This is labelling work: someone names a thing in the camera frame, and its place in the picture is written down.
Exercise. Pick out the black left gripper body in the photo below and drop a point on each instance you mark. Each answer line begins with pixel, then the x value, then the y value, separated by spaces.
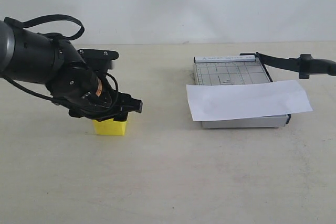
pixel 88 92

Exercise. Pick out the yellow foam cube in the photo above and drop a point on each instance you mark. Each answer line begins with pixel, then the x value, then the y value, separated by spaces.
pixel 111 127

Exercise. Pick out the white paper sheet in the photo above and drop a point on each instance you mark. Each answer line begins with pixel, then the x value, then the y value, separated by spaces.
pixel 230 102

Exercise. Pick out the black cutter blade handle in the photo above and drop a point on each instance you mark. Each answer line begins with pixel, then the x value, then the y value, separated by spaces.
pixel 305 65

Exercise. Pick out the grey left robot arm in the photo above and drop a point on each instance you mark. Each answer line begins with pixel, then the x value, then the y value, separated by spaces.
pixel 37 57

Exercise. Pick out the grey paper cutter base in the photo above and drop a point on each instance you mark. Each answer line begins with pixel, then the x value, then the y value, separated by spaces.
pixel 235 70

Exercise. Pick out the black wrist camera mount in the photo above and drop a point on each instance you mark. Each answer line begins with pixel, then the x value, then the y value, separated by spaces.
pixel 99 60

